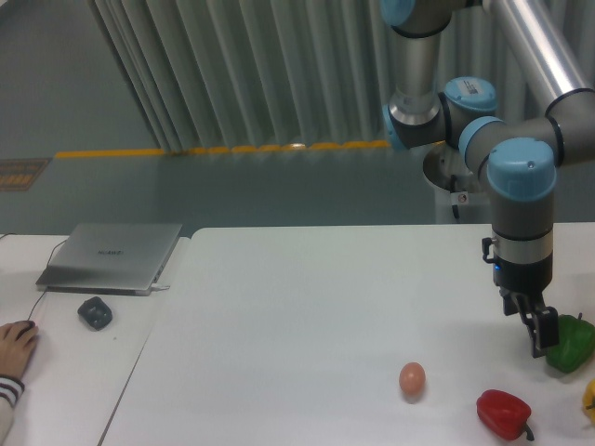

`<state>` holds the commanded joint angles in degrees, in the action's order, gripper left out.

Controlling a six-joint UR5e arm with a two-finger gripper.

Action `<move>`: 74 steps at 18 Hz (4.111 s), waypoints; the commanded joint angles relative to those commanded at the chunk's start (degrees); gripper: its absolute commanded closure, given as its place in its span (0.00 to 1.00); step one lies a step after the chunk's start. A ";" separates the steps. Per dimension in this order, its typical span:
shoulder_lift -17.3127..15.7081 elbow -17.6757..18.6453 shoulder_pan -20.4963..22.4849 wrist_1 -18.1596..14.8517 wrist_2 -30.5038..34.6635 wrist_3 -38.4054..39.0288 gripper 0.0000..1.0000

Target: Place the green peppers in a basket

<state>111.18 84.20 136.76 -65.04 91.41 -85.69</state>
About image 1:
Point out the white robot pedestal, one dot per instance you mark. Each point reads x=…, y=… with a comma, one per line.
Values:
x=458, y=196

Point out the brown egg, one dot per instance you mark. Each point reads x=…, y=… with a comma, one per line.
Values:
x=412, y=379

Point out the grey corrugated curtain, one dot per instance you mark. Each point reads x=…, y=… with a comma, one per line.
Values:
x=230, y=74

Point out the black computer mouse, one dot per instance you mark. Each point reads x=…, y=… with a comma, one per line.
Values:
x=28, y=327

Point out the silver laptop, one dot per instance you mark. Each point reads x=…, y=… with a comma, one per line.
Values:
x=111, y=259

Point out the white usb dongle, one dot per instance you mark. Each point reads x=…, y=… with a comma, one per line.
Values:
x=158, y=287

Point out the striped sleeve forearm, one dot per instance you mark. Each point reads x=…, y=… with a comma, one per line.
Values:
x=11, y=391

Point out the person's hand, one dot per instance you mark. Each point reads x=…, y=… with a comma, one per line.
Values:
x=16, y=353

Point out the yellow bell pepper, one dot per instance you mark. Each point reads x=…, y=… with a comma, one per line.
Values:
x=588, y=401

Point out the small black device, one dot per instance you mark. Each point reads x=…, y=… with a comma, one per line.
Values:
x=95, y=313

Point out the red bell pepper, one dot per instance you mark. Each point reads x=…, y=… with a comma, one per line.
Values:
x=505, y=414

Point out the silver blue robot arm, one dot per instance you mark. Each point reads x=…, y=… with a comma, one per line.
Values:
x=516, y=165

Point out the green bell pepper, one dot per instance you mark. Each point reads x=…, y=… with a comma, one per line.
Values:
x=576, y=344

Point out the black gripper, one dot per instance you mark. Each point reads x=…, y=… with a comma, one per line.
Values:
x=525, y=267

